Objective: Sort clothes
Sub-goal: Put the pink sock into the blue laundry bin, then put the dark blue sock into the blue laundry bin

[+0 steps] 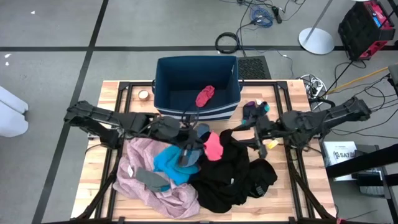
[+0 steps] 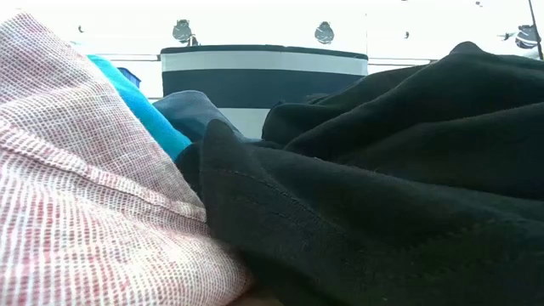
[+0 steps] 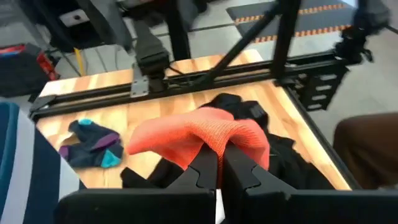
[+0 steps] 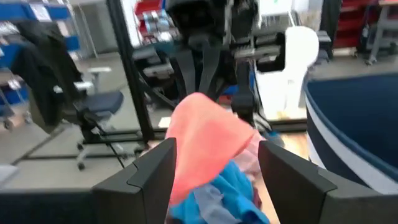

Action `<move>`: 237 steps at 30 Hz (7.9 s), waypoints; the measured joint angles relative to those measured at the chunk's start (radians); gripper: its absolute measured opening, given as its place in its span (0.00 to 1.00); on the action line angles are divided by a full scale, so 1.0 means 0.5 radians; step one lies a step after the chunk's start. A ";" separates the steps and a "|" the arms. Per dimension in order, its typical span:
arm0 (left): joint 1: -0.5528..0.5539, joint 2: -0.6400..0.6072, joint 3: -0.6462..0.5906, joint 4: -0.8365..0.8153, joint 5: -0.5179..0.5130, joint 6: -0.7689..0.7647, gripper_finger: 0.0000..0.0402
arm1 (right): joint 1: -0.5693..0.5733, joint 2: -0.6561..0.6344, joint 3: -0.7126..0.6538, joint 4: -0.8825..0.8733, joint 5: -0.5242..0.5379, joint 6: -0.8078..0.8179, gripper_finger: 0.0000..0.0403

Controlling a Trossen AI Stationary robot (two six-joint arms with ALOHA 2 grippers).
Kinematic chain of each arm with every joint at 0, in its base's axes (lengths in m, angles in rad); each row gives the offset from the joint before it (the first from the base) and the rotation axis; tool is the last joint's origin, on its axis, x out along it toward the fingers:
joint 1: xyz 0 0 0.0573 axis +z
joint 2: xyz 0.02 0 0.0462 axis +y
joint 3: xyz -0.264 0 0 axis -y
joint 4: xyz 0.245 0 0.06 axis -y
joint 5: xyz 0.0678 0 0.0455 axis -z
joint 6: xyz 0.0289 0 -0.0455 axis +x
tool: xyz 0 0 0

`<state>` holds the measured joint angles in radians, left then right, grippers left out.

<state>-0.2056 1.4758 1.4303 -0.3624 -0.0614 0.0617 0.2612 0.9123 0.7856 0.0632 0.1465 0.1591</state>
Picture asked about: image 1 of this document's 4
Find pink woven shirt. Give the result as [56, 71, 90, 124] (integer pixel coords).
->
[112, 136, 201, 220]

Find grey sock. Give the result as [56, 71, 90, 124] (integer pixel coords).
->
[135, 167, 171, 193]

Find thick black cable loop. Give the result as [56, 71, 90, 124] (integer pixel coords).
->
[307, 96, 336, 110]

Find white cable bundle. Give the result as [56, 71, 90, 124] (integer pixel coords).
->
[300, 73, 327, 108]

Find yellow wooden stick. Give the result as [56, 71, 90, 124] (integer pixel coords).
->
[326, 66, 389, 95]

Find coral pink garment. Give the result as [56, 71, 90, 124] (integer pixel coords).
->
[203, 130, 224, 162]

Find black red tool case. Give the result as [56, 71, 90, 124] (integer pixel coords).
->
[338, 0, 396, 62]

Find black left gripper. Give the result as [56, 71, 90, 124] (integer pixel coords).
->
[154, 116, 206, 152]

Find black metal stand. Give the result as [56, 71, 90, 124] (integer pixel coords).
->
[325, 143, 398, 224]

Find white printed cardboard box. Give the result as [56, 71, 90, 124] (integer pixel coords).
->
[323, 141, 358, 182]

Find black perforated floor mat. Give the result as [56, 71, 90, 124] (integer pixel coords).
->
[236, 55, 272, 80]

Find black power strip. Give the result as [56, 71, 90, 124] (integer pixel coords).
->
[272, 5, 283, 24]

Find red sock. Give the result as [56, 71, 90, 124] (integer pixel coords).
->
[195, 85, 216, 108]

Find black metal table frame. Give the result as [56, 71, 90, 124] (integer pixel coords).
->
[73, 80, 338, 224]

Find blue white-striped fabric bin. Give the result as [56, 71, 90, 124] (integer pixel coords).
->
[151, 55, 244, 121]

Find black knit garment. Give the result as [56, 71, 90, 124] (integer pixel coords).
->
[189, 129, 279, 214]

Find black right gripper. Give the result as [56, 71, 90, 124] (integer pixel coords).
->
[234, 115, 283, 147]

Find dark sock purple teal patches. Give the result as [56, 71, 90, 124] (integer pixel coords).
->
[241, 100, 259, 126]

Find white rounded object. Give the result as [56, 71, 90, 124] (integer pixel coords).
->
[0, 85, 29, 138]

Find coiled black cable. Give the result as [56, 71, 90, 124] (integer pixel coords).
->
[215, 32, 240, 54]

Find dark sock teal toe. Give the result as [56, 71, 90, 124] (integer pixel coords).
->
[256, 101, 271, 116]

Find bright blue fleece garment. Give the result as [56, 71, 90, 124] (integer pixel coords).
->
[153, 144, 201, 187]

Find blue cable bundle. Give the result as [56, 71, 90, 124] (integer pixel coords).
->
[248, 4, 274, 29]

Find white round lamp stand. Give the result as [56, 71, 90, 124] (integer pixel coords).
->
[298, 0, 336, 56]

